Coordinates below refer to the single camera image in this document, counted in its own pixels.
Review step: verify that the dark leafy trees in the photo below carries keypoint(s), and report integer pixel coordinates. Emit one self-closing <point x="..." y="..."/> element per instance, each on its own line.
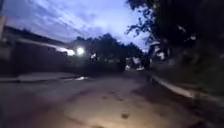
<point x="180" y="30"/>

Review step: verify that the pale concrete pavement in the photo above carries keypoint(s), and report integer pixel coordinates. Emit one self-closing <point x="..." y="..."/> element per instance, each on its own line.
<point x="40" y="77"/>

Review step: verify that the dark asphalt road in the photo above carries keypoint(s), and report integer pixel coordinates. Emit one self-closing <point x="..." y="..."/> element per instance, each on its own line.
<point x="100" y="103"/>

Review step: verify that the low building with roof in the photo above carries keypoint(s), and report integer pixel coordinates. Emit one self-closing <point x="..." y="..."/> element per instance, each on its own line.
<point x="30" y="53"/>

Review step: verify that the pale vehicle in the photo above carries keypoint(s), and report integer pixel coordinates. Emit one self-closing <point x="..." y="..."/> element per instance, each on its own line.
<point x="134" y="64"/>

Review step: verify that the row of dark trees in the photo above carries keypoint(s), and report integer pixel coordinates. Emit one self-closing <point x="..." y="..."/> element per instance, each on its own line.
<point x="106" y="50"/>

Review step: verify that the pale concrete kerb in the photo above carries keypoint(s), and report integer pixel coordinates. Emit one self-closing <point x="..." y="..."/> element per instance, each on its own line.
<point x="173" y="88"/>

